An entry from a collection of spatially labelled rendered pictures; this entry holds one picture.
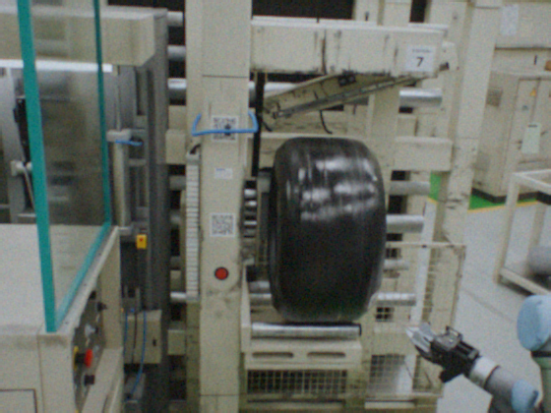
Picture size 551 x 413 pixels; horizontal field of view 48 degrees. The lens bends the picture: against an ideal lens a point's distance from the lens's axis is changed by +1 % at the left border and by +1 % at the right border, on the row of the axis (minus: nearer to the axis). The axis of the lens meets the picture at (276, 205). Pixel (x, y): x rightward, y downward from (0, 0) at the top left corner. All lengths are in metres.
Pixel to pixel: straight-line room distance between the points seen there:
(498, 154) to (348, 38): 4.44
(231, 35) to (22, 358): 0.96
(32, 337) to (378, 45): 1.34
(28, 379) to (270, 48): 1.20
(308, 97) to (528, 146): 4.52
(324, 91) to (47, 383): 1.33
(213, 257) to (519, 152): 4.86
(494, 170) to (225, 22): 4.91
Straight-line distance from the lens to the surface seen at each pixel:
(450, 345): 1.70
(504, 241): 4.54
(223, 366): 2.06
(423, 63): 2.08
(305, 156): 1.75
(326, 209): 1.67
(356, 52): 2.02
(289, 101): 2.15
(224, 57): 1.72
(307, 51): 2.00
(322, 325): 1.93
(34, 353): 1.26
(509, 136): 6.28
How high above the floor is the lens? 1.89
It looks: 19 degrees down
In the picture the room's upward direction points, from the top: 3 degrees clockwise
